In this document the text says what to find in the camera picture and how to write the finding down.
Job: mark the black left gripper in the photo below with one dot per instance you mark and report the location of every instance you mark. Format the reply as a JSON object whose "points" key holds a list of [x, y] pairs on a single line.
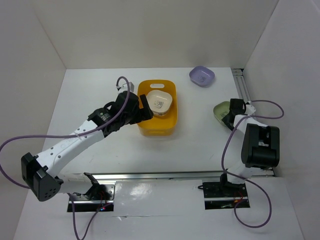
{"points": [[144, 113]]}

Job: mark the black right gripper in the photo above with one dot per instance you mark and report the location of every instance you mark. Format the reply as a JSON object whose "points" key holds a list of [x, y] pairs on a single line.
{"points": [[224, 119]]}

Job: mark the cream panda plate front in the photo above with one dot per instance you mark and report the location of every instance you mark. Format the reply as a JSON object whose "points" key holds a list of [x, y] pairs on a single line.
{"points": [[160, 114]]}

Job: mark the cream panda plate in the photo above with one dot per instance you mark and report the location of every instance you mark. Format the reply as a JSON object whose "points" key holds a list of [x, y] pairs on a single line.
{"points": [[159, 101], [160, 114]]}

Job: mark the green panda plate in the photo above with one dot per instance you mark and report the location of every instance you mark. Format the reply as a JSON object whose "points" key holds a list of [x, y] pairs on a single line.
{"points": [[221, 113]]}

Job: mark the cream panda plate back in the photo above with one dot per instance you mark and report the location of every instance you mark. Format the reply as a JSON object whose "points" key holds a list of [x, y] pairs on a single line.
{"points": [[159, 101]]}

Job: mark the purple plate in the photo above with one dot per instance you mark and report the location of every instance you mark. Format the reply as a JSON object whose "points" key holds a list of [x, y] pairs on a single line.
{"points": [[202, 76]]}

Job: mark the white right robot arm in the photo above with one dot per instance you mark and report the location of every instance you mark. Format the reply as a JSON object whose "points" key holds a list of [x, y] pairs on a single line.
{"points": [[228, 179]]}

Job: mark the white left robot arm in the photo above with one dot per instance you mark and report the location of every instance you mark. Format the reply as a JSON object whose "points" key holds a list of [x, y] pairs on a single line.
{"points": [[40, 172]]}

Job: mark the yellow plastic bin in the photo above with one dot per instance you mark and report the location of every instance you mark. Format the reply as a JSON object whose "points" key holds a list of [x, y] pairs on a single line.
{"points": [[159, 126]]}

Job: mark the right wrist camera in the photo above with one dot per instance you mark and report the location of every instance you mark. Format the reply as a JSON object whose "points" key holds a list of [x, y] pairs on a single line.
{"points": [[249, 109]]}

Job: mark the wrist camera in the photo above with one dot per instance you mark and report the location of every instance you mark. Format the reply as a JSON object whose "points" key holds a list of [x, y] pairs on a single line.
{"points": [[126, 87], [249, 109]]}

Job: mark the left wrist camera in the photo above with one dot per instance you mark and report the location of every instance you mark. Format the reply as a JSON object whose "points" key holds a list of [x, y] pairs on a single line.
{"points": [[126, 87]]}

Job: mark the aluminium table edge rail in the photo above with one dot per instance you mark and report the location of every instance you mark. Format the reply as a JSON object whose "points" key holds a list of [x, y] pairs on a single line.
{"points": [[144, 176]]}

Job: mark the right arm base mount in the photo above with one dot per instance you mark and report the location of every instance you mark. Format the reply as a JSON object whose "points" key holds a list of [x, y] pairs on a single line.
{"points": [[220, 198]]}

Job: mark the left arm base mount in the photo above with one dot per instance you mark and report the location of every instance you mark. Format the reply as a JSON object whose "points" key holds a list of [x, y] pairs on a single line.
{"points": [[99, 199]]}

